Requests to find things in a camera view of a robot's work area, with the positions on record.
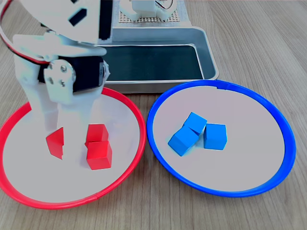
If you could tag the red wooden cube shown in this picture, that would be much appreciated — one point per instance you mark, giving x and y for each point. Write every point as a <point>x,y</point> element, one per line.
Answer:
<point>98,155</point>
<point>96,133</point>
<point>56,143</point>

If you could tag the blue wooden cube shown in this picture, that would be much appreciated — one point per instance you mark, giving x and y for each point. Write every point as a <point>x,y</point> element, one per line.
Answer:
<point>183,141</point>
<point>215,137</point>
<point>196,121</point>

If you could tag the black tray mat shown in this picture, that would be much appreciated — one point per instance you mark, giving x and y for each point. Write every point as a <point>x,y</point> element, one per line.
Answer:
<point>156,62</point>

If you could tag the red-rimmed white plate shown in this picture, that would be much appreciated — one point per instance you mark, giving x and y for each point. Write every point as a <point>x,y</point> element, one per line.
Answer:
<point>36,179</point>

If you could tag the steel tray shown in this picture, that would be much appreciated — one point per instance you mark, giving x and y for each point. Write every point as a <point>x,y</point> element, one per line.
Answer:
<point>208,62</point>

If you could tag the blue-rimmed white plate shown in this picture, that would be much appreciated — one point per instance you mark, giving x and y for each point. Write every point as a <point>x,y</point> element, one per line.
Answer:
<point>251,167</point>

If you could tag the pale perforated base plate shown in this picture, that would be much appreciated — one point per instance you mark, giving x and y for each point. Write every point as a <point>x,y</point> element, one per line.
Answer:
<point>176,18</point>

